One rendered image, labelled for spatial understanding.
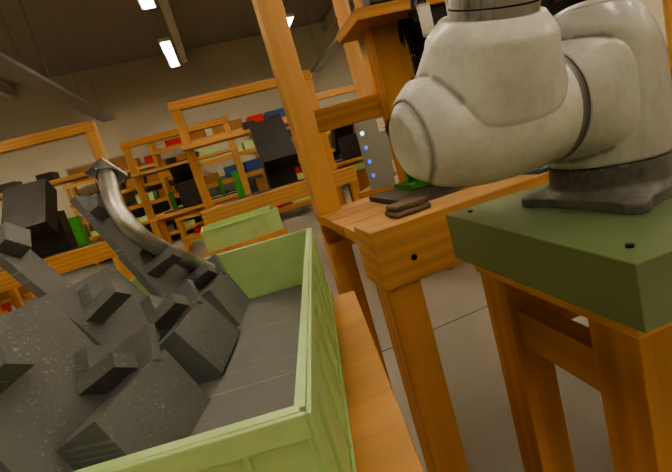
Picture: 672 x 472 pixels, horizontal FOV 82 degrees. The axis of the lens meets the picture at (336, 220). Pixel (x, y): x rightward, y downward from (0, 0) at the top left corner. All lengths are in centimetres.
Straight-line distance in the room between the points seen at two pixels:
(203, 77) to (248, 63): 125
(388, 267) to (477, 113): 53
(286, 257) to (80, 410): 47
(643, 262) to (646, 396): 20
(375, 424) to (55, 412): 34
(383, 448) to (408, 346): 56
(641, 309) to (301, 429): 35
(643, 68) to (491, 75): 23
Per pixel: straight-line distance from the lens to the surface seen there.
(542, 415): 90
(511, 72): 48
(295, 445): 28
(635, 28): 64
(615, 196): 63
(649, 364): 60
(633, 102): 63
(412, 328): 100
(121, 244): 74
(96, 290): 62
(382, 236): 90
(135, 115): 1139
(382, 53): 161
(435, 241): 96
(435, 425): 116
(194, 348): 59
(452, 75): 48
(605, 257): 49
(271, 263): 85
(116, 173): 80
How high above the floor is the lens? 111
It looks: 10 degrees down
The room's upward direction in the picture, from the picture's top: 16 degrees counter-clockwise
